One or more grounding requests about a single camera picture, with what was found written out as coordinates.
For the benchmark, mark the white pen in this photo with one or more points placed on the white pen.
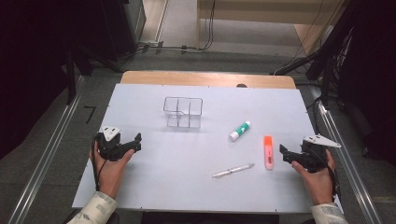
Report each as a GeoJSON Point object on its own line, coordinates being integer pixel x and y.
{"type": "Point", "coordinates": [233, 170]}

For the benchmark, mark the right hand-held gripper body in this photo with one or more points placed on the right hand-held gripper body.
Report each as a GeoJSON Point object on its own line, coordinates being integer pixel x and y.
{"type": "Point", "coordinates": [313, 155]}

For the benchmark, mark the black curtain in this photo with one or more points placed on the black curtain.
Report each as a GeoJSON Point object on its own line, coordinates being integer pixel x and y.
{"type": "Point", "coordinates": [31, 62]}
{"type": "Point", "coordinates": [373, 77]}

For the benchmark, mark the black cabinet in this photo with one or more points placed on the black cabinet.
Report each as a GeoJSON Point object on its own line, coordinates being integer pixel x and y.
{"type": "Point", "coordinates": [124, 25]}

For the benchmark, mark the green and white glue stick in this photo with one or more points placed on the green and white glue stick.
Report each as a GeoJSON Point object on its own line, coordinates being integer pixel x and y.
{"type": "Point", "coordinates": [239, 130]}

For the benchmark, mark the person's left hand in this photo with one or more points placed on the person's left hand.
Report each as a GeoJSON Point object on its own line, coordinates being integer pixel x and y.
{"type": "Point", "coordinates": [110, 175]}

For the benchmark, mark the black tripod stand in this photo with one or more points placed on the black tripod stand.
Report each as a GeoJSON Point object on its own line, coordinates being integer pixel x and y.
{"type": "Point", "coordinates": [72, 77]}

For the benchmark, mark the black equipment stand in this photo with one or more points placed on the black equipment stand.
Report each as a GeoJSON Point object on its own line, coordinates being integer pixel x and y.
{"type": "Point", "coordinates": [325, 62]}

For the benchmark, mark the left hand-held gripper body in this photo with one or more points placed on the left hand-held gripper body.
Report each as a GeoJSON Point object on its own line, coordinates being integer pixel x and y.
{"type": "Point", "coordinates": [109, 146]}

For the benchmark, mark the orange highlighter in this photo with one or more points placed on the orange highlighter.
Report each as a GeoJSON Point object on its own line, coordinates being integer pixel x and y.
{"type": "Point", "coordinates": [268, 154]}

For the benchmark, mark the metal floor rail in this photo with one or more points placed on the metal floor rail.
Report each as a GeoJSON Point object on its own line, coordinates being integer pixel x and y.
{"type": "Point", "coordinates": [345, 155]}
{"type": "Point", "coordinates": [46, 155]}

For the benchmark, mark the light wooden table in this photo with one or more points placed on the light wooden table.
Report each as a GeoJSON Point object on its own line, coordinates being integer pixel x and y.
{"type": "Point", "coordinates": [205, 79]}

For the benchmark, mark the clear plastic organizer box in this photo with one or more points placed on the clear plastic organizer box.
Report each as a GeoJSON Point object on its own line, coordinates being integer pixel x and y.
{"type": "Point", "coordinates": [183, 119]}

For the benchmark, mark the beige wooden shelf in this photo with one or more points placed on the beige wooden shelf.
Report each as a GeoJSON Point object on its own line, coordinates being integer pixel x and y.
{"type": "Point", "coordinates": [264, 12]}

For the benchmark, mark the person's right hand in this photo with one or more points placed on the person's right hand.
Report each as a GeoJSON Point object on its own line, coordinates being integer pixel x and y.
{"type": "Point", "coordinates": [319, 186]}

